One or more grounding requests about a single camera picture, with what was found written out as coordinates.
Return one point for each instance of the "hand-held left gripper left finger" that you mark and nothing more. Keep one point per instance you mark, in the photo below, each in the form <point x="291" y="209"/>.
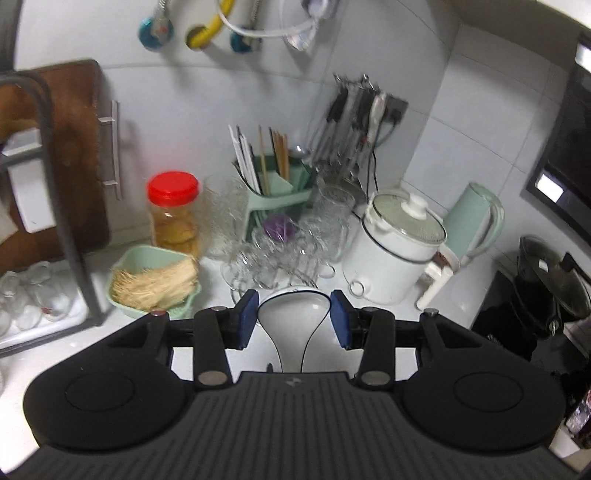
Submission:
<point x="247" y="318"/>

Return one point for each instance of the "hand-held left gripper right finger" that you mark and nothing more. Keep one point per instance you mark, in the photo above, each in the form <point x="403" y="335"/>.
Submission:
<point x="341" y="318"/>

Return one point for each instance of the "white ceramic spoon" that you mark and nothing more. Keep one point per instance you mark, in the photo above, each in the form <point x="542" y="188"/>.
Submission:
<point x="293" y="318"/>

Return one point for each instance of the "row of hanging kitchen utensils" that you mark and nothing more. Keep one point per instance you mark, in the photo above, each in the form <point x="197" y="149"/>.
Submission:
<point x="346" y="124"/>

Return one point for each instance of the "set of stemmed glasses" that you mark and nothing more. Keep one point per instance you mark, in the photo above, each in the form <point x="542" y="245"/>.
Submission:
<point x="304" y="249"/>

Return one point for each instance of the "white electric cooker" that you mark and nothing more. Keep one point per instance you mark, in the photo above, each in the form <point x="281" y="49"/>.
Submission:
<point x="392" y="258"/>

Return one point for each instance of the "purple round lid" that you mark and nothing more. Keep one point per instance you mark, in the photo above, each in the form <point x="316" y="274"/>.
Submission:
<point x="279" y="228"/>

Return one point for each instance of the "bundle of dried beige strips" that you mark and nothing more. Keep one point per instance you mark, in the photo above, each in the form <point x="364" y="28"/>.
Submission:
<point x="157" y="284"/>

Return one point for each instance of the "textured glass pitcher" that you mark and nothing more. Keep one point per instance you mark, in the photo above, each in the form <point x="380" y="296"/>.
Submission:
<point x="224" y="217"/>
<point x="337" y="217"/>

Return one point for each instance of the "small white patterned cup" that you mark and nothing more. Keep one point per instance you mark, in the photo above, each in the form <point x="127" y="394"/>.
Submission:
<point x="438" y="277"/>

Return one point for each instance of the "green plastic basket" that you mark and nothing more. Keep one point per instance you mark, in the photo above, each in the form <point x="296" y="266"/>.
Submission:
<point x="134" y="314"/>

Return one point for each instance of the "red-lidded plastic jar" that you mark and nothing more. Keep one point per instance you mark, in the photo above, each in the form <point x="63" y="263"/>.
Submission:
<point x="173" y="217"/>

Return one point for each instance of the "green utensil holder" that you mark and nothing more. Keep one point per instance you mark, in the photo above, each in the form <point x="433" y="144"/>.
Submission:
<point x="277" y="194"/>

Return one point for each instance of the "mint green kettle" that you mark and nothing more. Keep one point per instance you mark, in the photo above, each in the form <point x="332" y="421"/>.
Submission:
<point x="475" y="221"/>

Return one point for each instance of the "steel ladle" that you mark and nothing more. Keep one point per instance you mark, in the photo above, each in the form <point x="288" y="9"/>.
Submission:
<point x="299" y="151"/>

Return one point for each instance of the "black pot with lid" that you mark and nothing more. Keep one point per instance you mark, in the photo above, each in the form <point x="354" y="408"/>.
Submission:
<point x="554" y="286"/>

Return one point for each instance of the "wooden cutting board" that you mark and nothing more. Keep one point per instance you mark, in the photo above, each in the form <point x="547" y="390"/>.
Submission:
<point x="78" y="161"/>

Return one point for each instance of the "black range hood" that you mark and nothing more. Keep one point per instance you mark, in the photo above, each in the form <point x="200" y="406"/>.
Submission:
<point x="568" y="161"/>

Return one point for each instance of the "dark wall power outlet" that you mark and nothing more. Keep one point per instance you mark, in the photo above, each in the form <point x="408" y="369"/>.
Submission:
<point x="392" y="115"/>

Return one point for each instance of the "black dish rack frame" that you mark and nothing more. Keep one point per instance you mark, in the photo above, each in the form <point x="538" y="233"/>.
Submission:
<point x="64" y="207"/>

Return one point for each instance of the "wall hook rail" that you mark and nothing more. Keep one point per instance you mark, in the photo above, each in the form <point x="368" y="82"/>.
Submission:
<point x="353" y="79"/>

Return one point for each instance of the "blue wall valve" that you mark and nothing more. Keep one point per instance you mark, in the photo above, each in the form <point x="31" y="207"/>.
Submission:
<point x="157" y="32"/>
<point x="242" y="44"/>

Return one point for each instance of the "white wall plug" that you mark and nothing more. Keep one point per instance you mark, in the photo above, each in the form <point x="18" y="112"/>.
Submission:
<point x="321" y="7"/>

